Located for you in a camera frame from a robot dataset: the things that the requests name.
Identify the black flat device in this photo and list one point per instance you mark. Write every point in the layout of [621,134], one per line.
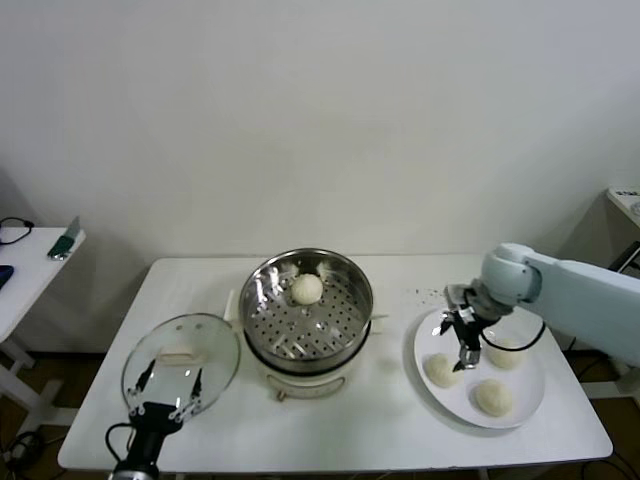
[627,257]

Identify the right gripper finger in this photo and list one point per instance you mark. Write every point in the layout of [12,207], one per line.
[470,357]
[445,320]

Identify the white side table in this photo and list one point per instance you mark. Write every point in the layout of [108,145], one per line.
[30,270]

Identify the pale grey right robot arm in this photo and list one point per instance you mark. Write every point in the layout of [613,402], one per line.
[575,285]

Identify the white round plate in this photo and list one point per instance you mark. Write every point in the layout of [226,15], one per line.
[450,405]

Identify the perforated steel steamer basket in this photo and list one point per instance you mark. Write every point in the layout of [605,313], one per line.
[330,320]

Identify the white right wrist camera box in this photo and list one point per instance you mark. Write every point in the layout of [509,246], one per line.
[457,295]

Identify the white steamed baozi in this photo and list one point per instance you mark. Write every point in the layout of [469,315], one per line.
[494,397]
[306,288]
[507,357]
[440,371]

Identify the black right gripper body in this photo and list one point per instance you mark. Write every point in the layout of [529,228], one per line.
[469,327]

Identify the cream electric cooking pot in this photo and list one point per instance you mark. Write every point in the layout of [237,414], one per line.
[300,382]

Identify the scattered dark crumbs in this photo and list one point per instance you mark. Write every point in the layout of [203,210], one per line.
[425,295]

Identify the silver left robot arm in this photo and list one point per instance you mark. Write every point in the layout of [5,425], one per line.
[135,475]

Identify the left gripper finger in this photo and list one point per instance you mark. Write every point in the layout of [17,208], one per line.
[142,382]
[196,385]

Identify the dark blue flat object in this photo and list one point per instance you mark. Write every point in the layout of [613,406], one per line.
[5,275]

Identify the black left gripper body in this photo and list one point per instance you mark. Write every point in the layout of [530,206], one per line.
[152,425]

